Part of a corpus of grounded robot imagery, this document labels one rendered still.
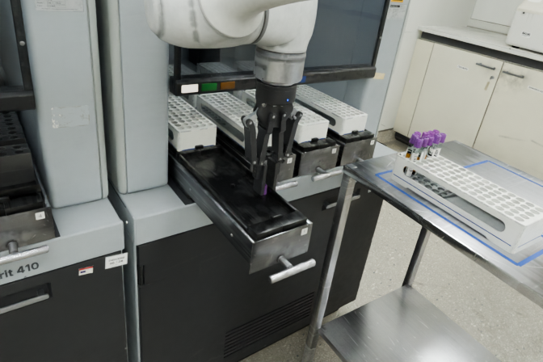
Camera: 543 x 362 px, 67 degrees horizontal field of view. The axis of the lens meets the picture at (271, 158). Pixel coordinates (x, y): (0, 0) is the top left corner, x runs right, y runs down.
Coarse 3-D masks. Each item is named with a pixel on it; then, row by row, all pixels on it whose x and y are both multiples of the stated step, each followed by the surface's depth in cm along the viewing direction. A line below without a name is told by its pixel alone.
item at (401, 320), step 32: (384, 160) 104; (480, 160) 111; (352, 192) 101; (384, 192) 89; (512, 192) 96; (448, 224) 81; (416, 256) 138; (480, 256) 73; (512, 256) 74; (320, 288) 115; (320, 320) 120; (352, 320) 126; (384, 320) 128; (416, 320) 129; (448, 320) 131; (352, 352) 116; (384, 352) 117; (416, 352) 118; (448, 352) 120; (480, 352) 121
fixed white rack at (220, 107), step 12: (204, 96) 118; (216, 96) 119; (228, 96) 121; (204, 108) 120; (216, 108) 110; (228, 108) 112; (240, 108) 112; (252, 108) 113; (216, 120) 112; (228, 120) 105; (240, 120) 104; (228, 132) 106; (240, 132) 112; (240, 144) 102
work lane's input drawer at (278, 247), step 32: (192, 160) 95; (224, 160) 97; (192, 192) 88; (224, 192) 85; (256, 192) 86; (224, 224) 78; (256, 224) 74; (288, 224) 75; (256, 256) 73; (288, 256) 78
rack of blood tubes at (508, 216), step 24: (432, 168) 88; (456, 168) 89; (432, 192) 86; (456, 192) 82; (480, 192) 82; (504, 192) 82; (456, 216) 82; (480, 216) 84; (504, 216) 74; (528, 216) 75; (504, 240) 75; (528, 240) 75
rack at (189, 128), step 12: (168, 96) 114; (168, 108) 107; (180, 108) 107; (192, 108) 108; (168, 120) 99; (180, 120) 100; (192, 120) 100; (204, 120) 102; (168, 132) 107; (180, 132) 94; (192, 132) 96; (204, 132) 98; (216, 132) 100; (180, 144) 95; (192, 144) 97; (204, 144) 99
